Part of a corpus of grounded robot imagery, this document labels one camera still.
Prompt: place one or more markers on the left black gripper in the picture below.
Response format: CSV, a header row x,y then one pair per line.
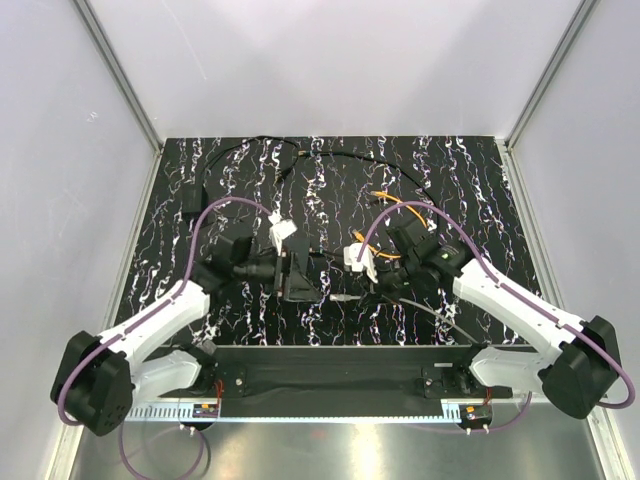
x,y
288,280

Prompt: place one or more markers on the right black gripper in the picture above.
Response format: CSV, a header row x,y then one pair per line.
x,y
382,286

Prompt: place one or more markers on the black cable gold connector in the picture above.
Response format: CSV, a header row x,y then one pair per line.
x,y
379,194

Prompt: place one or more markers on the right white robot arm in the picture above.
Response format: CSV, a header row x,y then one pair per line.
x,y
546,328

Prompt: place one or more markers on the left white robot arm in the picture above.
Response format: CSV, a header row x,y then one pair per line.
x,y
137,338

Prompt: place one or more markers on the black marble pattern mat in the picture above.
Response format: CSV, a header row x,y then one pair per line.
x,y
329,200

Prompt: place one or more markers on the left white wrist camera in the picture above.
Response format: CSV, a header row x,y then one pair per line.
x,y
280,230

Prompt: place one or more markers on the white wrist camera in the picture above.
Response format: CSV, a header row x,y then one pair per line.
x,y
359,259
280,230

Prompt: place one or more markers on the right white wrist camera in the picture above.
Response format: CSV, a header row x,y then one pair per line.
x,y
359,259

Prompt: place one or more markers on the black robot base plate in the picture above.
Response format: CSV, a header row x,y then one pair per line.
x,y
362,376

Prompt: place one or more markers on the aluminium front rail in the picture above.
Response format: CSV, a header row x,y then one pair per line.
x,y
575,382

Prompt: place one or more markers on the white slotted cable duct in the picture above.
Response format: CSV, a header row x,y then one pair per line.
x,y
279,411

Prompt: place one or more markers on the left aluminium frame post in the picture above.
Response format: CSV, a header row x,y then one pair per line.
x,y
107,52

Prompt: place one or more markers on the aluminium frame post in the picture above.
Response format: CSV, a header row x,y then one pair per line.
x,y
107,52
570,35

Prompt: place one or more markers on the right aluminium frame post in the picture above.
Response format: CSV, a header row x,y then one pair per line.
x,y
570,35

